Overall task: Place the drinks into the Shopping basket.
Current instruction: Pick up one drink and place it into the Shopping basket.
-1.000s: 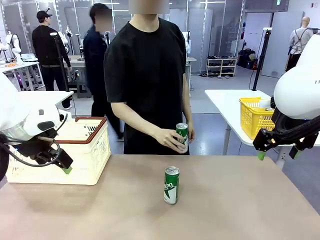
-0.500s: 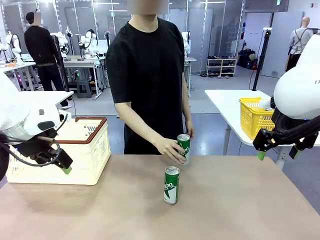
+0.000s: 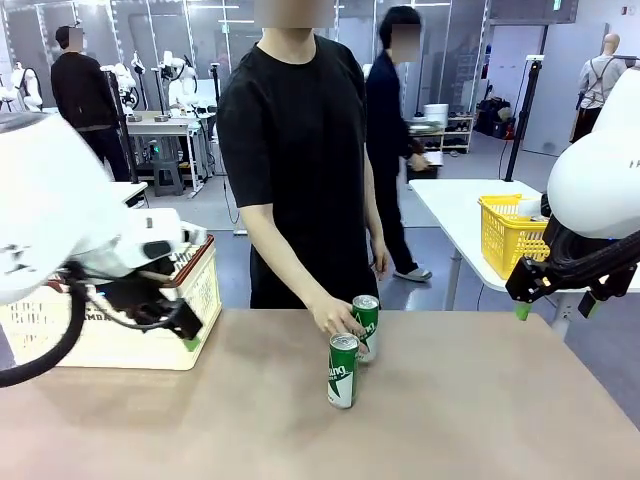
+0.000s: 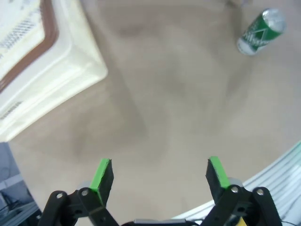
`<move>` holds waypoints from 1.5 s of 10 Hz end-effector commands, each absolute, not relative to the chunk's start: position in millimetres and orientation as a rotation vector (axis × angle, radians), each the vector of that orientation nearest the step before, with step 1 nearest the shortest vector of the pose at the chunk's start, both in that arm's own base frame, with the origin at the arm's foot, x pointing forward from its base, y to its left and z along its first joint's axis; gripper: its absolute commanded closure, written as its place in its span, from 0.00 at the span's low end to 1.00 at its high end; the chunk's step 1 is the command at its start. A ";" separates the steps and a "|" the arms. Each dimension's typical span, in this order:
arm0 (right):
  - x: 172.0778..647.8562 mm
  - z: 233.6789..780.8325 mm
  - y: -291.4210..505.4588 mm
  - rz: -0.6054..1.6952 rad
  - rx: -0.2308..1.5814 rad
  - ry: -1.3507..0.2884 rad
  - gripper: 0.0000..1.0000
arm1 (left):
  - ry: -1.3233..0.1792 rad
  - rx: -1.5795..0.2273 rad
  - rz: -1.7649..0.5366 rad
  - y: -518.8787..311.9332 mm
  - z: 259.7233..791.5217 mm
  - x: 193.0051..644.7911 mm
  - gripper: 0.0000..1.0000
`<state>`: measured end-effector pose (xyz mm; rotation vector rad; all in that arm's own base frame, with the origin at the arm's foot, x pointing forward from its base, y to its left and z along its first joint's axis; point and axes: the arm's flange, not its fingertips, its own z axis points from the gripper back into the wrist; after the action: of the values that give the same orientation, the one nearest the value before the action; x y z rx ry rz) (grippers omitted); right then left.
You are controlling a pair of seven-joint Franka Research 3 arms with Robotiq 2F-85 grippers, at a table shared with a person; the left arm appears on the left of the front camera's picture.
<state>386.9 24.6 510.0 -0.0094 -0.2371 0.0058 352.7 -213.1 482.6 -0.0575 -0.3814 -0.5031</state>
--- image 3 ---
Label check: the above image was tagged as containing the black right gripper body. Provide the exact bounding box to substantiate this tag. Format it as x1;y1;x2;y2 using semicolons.
549;264;631;301

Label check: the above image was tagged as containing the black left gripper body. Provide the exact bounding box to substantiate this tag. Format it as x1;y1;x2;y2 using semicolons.
107;269;176;326

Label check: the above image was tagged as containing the green soda can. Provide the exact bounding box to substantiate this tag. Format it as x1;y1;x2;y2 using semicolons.
327;332;361;411
351;294;380;364

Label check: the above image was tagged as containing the person's right forearm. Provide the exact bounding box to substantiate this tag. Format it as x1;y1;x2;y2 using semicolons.
247;224;331;319

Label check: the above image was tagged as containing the person's left forearm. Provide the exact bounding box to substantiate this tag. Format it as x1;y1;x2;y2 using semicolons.
367;199;387;251

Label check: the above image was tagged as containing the yellow plastic basket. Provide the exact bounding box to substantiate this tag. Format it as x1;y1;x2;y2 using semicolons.
478;193;551;281

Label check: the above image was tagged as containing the cream basket with brown rim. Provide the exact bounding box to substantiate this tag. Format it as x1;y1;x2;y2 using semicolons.
0;233;224;372

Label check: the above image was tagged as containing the person's left hand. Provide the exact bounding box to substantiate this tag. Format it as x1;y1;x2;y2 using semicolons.
370;244;391;279

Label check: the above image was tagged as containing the person's right hand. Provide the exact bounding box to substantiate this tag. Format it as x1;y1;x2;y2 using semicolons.
312;298;369;346

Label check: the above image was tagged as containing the white side table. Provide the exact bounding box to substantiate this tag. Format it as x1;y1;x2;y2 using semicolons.
112;180;149;209
408;178;640;341

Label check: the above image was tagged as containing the grey step stool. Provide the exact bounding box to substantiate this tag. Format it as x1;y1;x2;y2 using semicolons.
152;159;185;197

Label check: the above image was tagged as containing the black tripod pole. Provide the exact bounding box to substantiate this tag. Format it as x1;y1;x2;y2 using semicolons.
503;54;545;184

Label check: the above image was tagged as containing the pile of black bags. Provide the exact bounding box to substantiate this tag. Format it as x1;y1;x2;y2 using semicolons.
474;97;516;140

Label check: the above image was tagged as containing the beige lab desk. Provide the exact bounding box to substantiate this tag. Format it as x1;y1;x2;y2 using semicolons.
124;110;204;196

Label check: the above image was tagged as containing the white shoe rack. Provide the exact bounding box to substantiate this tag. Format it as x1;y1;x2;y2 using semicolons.
442;115;475;155

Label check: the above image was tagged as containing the black stand pole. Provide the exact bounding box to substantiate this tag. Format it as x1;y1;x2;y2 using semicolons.
209;62;225;146
112;69;140;185

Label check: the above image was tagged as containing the mannequin with grey apron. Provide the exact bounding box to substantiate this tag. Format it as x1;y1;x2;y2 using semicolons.
572;33;626;144

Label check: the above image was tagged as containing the person in black t-shirt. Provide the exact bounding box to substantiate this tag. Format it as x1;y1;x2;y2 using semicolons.
215;0;391;311

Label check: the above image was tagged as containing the person in dark navy clothes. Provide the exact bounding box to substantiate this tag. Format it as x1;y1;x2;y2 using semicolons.
366;5;445;284

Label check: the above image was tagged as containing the background person in black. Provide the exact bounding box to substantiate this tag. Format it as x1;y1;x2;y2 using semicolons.
49;25;131;184

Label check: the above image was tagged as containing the black right arm cable sleeve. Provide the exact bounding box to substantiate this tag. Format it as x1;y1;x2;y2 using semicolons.
542;214;640;301

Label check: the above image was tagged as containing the black arm cable sleeve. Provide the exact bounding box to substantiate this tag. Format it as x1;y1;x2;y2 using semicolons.
0;262;86;389
542;214;640;301

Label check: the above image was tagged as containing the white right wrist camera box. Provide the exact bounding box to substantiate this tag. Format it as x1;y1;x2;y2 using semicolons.
517;197;551;219

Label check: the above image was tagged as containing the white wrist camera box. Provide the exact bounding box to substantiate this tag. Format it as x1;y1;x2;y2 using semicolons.
517;197;551;219
177;225;209;247

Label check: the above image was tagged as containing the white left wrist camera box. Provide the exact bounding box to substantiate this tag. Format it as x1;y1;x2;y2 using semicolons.
177;225;209;247

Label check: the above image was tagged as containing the black left arm cable sleeve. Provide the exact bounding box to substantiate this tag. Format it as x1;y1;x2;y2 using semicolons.
0;262;86;389

